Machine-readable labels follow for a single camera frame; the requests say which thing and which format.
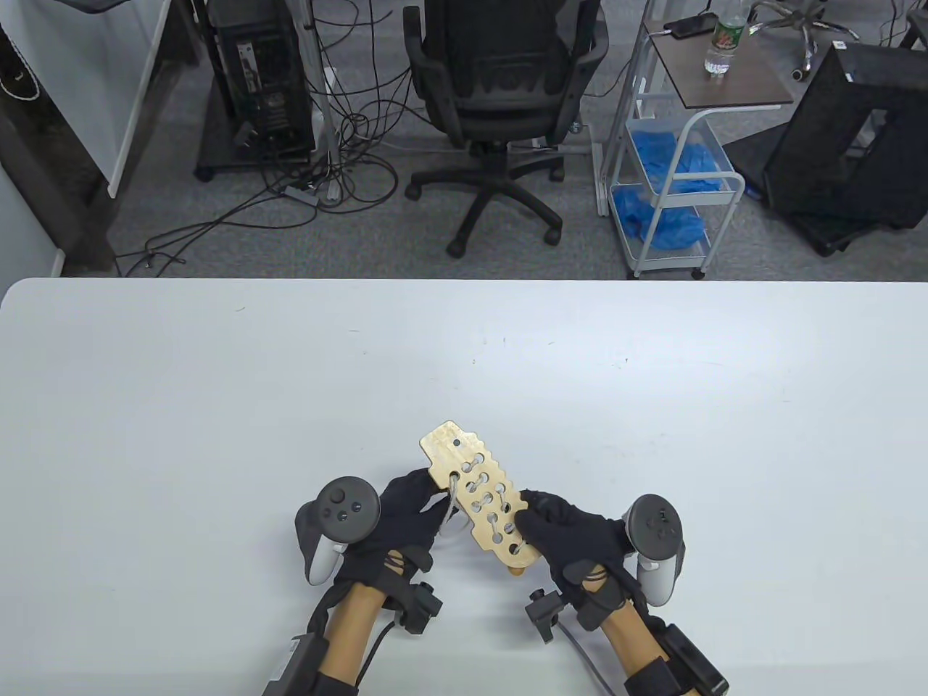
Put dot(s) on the blue gloves pile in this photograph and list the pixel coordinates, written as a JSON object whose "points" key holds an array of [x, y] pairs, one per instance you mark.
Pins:
{"points": [[660, 217], [689, 163]]}

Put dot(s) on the person's left forearm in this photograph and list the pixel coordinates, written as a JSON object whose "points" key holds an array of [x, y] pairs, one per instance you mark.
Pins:
{"points": [[351, 631]]}

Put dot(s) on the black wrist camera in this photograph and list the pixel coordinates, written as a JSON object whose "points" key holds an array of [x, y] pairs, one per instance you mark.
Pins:
{"points": [[544, 612], [420, 609]]}

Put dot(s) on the grey white hand controller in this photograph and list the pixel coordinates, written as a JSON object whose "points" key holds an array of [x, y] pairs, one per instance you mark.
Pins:
{"points": [[348, 507], [652, 525]]}

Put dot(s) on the white rolling cart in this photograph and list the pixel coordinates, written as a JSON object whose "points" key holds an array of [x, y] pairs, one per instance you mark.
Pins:
{"points": [[736, 181]]}

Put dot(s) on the white board panel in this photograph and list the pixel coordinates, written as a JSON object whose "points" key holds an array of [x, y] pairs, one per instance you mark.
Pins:
{"points": [[87, 72]]}

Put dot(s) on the grey white right hand controller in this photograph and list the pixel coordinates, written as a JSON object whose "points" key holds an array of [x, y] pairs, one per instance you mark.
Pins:
{"points": [[652, 525]]}

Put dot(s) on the silver metal pole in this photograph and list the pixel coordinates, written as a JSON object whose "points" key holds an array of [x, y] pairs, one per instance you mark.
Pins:
{"points": [[324, 109]]}

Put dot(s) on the black computer tower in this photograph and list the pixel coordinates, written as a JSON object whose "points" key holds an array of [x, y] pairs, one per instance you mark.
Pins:
{"points": [[264, 72]]}

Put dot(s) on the brown side table top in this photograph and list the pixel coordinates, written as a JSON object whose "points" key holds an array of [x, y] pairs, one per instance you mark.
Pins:
{"points": [[739, 87]]}

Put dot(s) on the wooden crocodile lacing toy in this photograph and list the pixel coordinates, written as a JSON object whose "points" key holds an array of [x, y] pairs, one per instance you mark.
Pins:
{"points": [[444, 438]]}

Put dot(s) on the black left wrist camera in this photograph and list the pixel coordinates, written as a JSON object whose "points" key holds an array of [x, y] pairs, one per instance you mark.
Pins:
{"points": [[420, 609]]}

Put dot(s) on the clear plastic water bottle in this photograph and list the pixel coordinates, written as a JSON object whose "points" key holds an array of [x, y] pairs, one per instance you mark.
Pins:
{"points": [[721, 43]]}

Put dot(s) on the black flat stand base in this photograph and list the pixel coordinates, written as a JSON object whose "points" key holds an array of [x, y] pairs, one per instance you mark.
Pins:
{"points": [[834, 235]]}

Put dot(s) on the black left forearm box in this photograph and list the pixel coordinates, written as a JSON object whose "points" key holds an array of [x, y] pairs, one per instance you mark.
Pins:
{"points": [[290, 667]]}

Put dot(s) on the person's right hand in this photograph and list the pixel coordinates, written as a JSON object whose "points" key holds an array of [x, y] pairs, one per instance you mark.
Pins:
{"points": [[580, 536]]}

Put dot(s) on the grey white left hand controller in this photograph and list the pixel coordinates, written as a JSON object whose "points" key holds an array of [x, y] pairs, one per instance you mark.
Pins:
{"points": [[348, 507]]}

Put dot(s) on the grey power strip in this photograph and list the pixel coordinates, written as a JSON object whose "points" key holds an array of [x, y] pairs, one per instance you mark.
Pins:
{"points": [[299, 194]]}

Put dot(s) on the person's right forearm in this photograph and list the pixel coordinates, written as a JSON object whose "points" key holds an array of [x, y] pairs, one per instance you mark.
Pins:
{"points": [[631, 641]]}

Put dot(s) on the black right forearm box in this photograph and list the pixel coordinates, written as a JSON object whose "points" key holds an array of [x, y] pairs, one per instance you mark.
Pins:
{"points": [[689, 656]]}

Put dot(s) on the black phone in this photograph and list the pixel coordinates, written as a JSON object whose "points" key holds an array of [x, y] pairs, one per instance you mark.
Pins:
{"points": [[692, 26]]}

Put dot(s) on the person's left hand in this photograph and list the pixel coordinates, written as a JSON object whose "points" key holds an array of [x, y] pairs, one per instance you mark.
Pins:
{"points": [[395, 522]]}

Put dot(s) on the black office chair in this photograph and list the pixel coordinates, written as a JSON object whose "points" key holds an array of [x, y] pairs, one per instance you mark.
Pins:
{"points": [[500, 94]]}

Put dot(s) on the black mesh box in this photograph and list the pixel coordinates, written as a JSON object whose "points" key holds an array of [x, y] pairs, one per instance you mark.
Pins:
{"points": [[819, 145]]}

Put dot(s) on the chrome chair base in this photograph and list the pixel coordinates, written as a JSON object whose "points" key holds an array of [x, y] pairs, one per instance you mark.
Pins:
{"points": [[803, 40]]}

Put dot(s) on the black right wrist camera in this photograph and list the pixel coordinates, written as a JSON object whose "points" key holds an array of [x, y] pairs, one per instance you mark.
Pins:
{"points": [[544, 612]]}

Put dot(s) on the black wheeled platform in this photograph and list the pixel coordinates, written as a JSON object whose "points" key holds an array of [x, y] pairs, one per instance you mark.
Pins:
{"points": [[217, 156]]}

